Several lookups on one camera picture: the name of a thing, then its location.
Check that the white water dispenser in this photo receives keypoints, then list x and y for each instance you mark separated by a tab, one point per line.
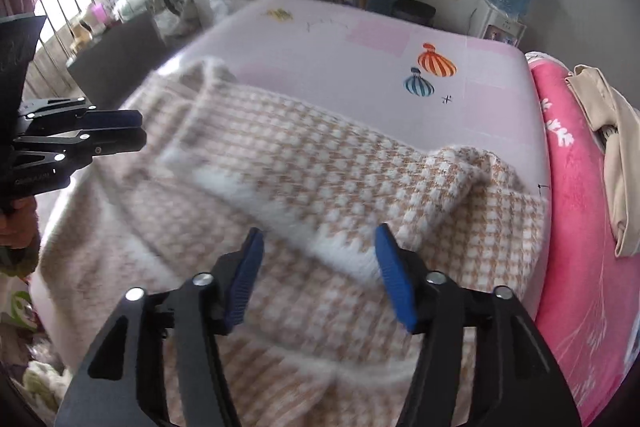
480	24

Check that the beige houndstooth coat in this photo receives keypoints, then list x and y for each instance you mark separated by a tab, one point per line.
325	167

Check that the beige garment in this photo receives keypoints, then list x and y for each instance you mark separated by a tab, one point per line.
622	157

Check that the dark cabinet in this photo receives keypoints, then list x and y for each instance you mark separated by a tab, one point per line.
115	62

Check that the clear plastic bag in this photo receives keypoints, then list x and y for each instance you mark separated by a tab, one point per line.
222	12

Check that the black trash bin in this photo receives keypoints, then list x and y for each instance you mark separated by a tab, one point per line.
414	13

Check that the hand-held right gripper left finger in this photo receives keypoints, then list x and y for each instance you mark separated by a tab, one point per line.
245	277

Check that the pink floral blanket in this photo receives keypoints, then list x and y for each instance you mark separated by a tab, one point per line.
575	232

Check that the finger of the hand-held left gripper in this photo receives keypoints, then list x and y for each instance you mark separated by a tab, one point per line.
115	143
115	119

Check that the pink cup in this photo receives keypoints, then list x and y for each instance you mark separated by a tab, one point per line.
98	16

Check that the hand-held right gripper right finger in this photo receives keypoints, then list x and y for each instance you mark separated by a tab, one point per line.
395	277

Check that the person's white fluffy robe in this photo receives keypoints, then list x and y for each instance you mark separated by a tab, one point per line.
42	382

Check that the person's left forearm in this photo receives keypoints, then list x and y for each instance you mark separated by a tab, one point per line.
20	262

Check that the white bag with green print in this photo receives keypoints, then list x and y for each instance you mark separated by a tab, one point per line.
17	307

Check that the person's left hand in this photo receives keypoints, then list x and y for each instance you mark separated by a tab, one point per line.
22	224

